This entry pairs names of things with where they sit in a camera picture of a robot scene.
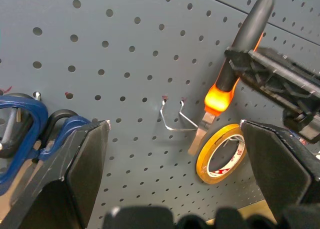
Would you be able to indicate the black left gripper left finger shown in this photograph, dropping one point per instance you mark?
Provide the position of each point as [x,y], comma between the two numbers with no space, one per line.
[62,174]

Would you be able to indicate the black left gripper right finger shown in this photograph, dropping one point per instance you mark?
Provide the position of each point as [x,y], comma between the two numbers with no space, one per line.
[282,171]

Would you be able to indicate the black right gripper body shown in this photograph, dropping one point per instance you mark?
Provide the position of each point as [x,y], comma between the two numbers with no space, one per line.
[302,124]

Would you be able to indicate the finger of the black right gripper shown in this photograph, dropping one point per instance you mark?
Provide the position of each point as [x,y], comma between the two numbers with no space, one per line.
[262,81]
[287,66]

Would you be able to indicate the grey perforated pegboard panel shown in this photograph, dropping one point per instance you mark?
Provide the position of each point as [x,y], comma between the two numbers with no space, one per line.
[125,34]
[295,9]

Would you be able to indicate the yellow tape roll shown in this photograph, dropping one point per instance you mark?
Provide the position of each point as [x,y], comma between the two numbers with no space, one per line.
[203,164]

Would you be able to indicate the small silver peg hook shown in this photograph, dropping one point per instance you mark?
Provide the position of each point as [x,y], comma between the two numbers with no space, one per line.
[37,95]
[236,139]

